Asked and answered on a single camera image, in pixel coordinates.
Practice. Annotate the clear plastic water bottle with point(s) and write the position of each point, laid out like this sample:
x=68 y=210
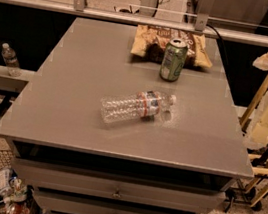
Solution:
x=140 y=105

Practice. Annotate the small water bottle on bench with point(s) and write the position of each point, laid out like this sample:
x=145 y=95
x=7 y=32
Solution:
x=10 y=59

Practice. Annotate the grey drawer cabinet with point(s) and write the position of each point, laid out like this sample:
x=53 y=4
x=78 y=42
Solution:
x=179 y=163

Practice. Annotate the brown snack bag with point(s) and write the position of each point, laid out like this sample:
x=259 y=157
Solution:
x=150 y=43

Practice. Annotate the green soda can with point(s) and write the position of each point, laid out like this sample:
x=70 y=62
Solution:
x=173 y=60

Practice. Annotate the bottles in basket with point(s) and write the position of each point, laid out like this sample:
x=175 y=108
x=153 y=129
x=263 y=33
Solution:
x=13 y=193

